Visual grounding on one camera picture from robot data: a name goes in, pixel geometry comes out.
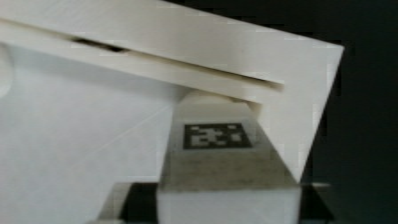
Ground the white table leg with tag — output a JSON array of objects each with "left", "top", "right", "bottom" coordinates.
[{"left": 157, "top": 91, "right": 303, "bottom": 224}]

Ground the white square tabletop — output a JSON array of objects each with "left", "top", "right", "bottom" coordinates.
[{"left": 0, "top": 18, "right": 287, "bottom": 224}]

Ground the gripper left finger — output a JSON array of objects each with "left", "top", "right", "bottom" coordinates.
[{"left": 100, "top": 182, "right": 159, "bottom": 224}]

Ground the white front obstacle wall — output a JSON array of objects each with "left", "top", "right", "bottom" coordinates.
[{"left": 0, "top": 0, "right": 343, "bottom": 176}]

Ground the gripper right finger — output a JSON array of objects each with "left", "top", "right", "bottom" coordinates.
[{"left": 299, "top": 183, "right": 336, "bottom": 224}]

